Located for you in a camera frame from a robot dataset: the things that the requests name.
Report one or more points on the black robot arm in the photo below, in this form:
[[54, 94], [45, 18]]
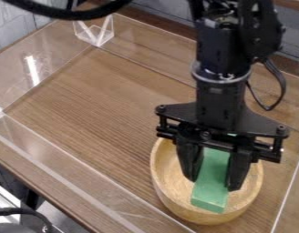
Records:
[[239, 33]]

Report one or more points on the brown wooden bowl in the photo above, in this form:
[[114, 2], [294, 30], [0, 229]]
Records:
[[173, 188]]

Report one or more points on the clear acrylic corner bracket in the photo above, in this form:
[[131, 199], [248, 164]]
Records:
[[96, 35]]

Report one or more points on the clear acrylic tray wall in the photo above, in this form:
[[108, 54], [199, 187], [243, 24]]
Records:
[[77, 127]]

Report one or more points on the black metal table frame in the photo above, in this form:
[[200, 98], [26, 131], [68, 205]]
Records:
[[16, 195]]

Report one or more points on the green rectangular block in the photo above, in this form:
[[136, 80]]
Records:
[[209, 191]]

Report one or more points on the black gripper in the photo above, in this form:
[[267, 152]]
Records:
[[217, 122]]

